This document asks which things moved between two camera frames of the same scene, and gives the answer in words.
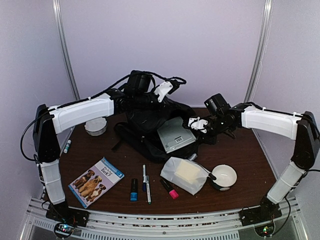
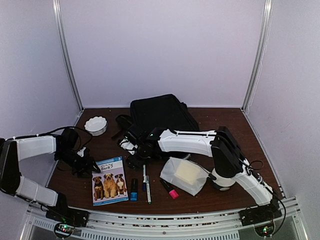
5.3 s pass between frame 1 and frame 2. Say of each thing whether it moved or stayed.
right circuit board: stayed
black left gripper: moved
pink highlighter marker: stayed
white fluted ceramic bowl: stayed
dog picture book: moved
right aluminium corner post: stayed
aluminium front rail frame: stayed
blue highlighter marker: stayed
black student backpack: moved
